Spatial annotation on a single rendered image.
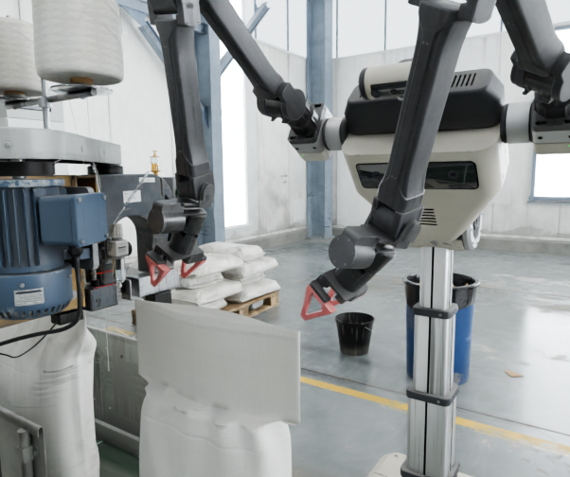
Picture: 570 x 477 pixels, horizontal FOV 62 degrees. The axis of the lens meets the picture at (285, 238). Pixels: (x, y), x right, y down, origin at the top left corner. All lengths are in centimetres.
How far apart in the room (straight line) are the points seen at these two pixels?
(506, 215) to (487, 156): 777
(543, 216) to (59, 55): 831
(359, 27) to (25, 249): 943
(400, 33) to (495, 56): 177
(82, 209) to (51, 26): 35
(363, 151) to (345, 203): 860
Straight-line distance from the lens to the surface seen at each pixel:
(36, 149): 92
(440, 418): 154
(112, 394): 207
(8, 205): 94
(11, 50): 127
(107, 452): 192
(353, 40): 1008
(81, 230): 90
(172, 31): 100
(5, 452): 159
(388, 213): 84
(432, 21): 72
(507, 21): 88
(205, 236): 733
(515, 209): 889
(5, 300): 96
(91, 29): 104
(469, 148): 115
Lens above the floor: 134
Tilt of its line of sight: 8 degrees down
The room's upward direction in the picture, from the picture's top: 1 degrees counter-clockwise
